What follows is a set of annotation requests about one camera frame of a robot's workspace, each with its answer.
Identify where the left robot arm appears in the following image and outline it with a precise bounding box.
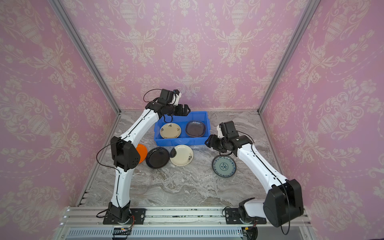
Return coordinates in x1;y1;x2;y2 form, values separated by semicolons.
103;89;191;225

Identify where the left aluminium corner post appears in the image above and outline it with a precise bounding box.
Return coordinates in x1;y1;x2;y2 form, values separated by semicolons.
48;0;122;115

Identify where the brownish glass plate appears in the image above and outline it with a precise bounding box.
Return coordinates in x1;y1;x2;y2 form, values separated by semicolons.
185;121;206;138

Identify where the orange plate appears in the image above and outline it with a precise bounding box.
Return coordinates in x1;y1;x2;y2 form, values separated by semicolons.
136;144;148;163

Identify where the cream plate with characters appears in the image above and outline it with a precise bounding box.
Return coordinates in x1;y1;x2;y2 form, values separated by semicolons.
160;123;182;139

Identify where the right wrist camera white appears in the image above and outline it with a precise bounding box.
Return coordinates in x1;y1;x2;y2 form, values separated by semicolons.
217;123;224;139

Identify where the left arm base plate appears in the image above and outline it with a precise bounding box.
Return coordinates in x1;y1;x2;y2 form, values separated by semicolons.
102;208;147;226

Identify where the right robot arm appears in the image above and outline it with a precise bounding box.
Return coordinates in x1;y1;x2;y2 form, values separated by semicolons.
205;121;304;228

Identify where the cream plate with flowers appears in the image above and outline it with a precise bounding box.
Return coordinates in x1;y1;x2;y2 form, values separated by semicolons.
170;145;194;167

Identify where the aluminium corner post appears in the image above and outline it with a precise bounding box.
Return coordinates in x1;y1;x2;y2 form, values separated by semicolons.
258;0;321;116
48;0;122;115

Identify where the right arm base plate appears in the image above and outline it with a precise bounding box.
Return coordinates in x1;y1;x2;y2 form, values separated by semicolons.
222;207;267;226

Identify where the black round plate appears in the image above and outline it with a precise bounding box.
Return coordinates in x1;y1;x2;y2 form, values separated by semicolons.
146;147;170;169

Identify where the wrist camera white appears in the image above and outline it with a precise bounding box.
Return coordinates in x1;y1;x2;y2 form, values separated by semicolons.
172;90;182;106
217;123;224;139

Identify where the aluminium mounting rail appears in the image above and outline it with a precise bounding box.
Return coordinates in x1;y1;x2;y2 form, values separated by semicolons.
54;206;317;240

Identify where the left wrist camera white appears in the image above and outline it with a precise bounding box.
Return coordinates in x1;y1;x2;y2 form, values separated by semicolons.
172;90;182;106

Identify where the right aluminium corner post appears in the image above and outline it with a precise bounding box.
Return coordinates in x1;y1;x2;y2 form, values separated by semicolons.
258;0;321;116

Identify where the blue patterned porcelain plate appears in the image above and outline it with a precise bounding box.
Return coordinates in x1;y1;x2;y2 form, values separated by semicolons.
212;156;237;178

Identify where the small circuit board with wires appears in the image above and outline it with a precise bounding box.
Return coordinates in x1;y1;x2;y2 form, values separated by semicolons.
112;227;133;240

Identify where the blue plastic bin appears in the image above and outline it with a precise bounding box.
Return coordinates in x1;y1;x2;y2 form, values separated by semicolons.
154;111;211;147

